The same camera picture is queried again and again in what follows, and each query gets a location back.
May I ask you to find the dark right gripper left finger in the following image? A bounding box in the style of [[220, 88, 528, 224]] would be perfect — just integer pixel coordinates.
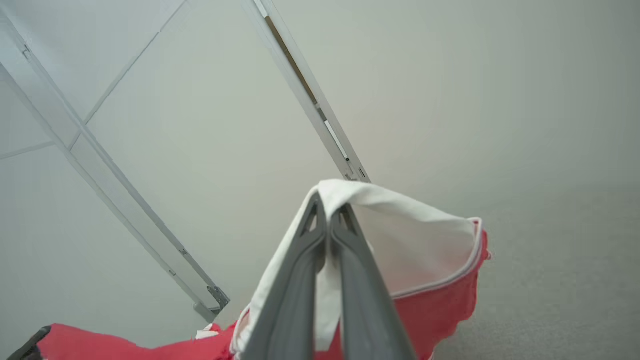
[[240, 192, 329, 360]]

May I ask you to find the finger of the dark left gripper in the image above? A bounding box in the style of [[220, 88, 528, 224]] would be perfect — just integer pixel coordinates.
[[7, 325, 52, 360]]

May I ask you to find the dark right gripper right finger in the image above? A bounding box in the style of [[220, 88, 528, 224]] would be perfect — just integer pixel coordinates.
[[330, 202, 419, 360]]

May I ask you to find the red jersey with white sleeves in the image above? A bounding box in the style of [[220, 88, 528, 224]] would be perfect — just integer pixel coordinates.
[[37, 179, 493, 360]]

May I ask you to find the pale partition frame beam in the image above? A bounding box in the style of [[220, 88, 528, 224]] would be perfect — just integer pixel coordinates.
[[0, 10, 232, 324]]

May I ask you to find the grey partition post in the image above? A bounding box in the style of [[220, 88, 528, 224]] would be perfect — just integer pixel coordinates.
[[240, 0, 372, 184]]

